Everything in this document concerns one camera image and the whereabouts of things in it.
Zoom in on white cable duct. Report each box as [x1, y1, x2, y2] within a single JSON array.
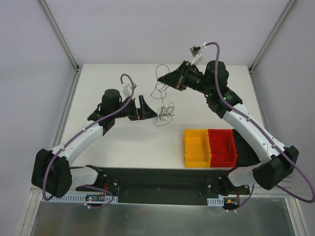
[[207, 197, 224, 207], [49, 193, 118, 204]]

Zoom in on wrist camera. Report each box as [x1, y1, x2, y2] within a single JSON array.
[[189, 46, 202, 65], [122, 83, 137, 98]]

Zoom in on left aluminium frame post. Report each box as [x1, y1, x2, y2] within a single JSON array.
[[36, 0, 82, 72]]

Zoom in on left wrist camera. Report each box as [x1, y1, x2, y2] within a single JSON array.
[[122, 83, 137, 98]]

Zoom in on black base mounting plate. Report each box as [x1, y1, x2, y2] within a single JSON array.
[[75, 167, 253, 205]]

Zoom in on yellow plastic bin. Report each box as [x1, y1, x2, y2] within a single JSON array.
[[184, 129, 211, 168]]

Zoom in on right aluminium frame post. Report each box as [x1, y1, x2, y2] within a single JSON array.
[[249, 0, 298, 74]]

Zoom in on black plastic bin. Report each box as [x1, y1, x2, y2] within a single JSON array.
[[232, 129, 260, 167]]

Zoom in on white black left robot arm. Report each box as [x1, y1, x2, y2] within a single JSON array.
[[31, 89, 157, 198]]

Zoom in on red plastic bin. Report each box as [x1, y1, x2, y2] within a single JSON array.
[[208, 129, 238, 168]]

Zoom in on metal front panel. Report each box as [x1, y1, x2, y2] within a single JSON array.
[[31, 198, 295, 236]]

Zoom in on left white cable duct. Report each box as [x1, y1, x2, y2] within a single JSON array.
[[49, 193, 118, 204]]

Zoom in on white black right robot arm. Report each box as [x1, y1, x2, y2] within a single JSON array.
[[158, 61, 299, 194]]

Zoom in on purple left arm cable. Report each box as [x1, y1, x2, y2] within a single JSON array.
[[42, 73, 135, 202]]

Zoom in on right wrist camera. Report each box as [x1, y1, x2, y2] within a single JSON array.
[[189, 46, 202, 65]]

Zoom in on red wire bundle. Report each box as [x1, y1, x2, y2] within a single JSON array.
[[150, 64, 176, 127]]

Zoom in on aluminium frame post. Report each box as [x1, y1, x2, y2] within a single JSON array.
[[36, 0, 82, 72], [249, 0, 298, 74]]

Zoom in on right white cable duct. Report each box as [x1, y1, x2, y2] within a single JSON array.
[[207, 197, 224, 207]]

